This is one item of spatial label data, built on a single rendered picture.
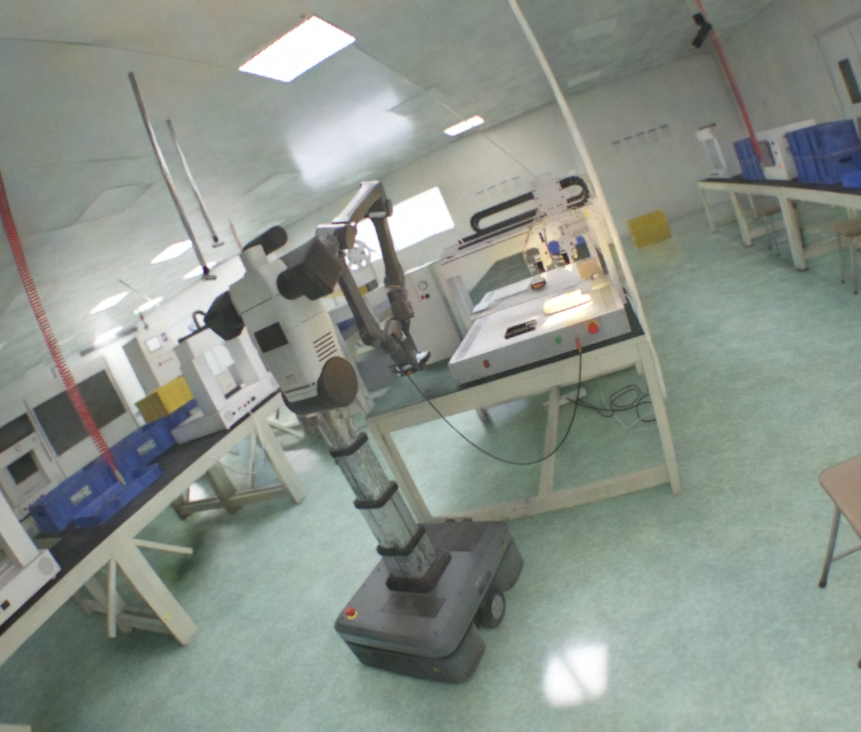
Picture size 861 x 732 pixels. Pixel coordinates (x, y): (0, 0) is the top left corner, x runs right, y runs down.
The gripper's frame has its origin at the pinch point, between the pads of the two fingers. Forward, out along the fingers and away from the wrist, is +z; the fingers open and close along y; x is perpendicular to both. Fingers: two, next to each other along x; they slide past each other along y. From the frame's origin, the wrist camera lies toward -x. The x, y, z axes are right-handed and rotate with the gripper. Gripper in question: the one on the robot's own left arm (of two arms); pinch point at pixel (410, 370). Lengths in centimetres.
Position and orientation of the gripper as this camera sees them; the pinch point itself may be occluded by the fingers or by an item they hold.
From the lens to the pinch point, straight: 195.0
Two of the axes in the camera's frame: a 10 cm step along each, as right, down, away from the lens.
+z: 4.6, 5.9, 6.7
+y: -8.9, 3.0, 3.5
